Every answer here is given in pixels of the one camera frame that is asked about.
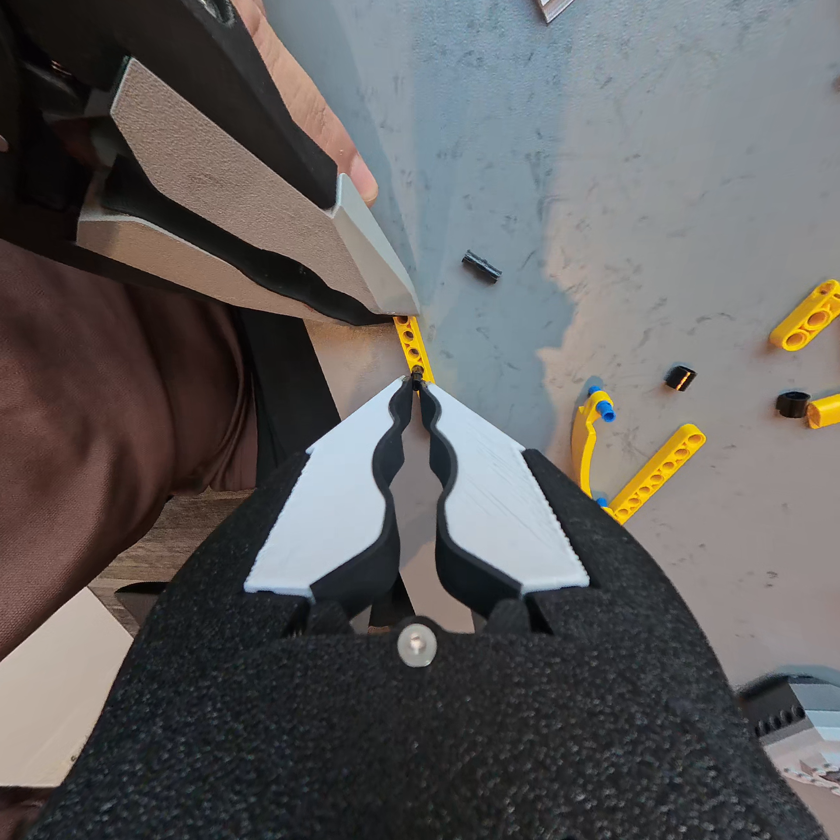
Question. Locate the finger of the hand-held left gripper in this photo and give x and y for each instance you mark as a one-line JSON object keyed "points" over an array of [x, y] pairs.
{"points": [[216, 170], [144, 243]]}

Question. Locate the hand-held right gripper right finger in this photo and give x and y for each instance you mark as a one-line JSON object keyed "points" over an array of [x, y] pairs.
{"points": [[512, 518]]}

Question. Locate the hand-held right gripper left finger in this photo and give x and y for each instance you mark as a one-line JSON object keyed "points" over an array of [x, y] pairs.
{"points": [[321, 525]]}

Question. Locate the black pin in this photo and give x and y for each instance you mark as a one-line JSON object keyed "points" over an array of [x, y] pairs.
{"points": [[482, 267], [417, 379]]}

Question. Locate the long smooth yellow beam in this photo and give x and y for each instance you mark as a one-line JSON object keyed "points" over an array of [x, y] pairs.
{"points": [[412, 348]]}

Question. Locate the grey desk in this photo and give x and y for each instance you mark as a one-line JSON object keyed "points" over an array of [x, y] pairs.
{"points": [[590, 197]]}

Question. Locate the person's left hand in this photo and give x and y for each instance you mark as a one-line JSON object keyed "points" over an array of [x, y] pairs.
{"points": [[308, 111]]}

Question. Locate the person's dark trousers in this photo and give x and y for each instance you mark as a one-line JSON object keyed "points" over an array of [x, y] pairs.
{"points": [[289, 394]]}

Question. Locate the long yellow beam with holes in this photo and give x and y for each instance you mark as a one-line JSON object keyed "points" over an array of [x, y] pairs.
{"points": [[656, 472]]}

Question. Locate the person's brown shirt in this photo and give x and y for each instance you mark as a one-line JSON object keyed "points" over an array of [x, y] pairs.
{"points": [[98, 394]]}

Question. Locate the black bushing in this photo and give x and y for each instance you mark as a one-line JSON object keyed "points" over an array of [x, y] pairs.
{"points": [[792, 404], [680, 379]]}

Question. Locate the white flat panel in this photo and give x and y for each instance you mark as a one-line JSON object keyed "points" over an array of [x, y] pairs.
{"points": [[52, 689]]}

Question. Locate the grey battery box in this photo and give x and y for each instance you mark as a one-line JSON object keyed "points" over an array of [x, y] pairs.
{"points": [[787, 722]]}

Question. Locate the short yellow two-hole beam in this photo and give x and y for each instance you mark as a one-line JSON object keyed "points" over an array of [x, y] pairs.
{"points": [[810, 318]]}

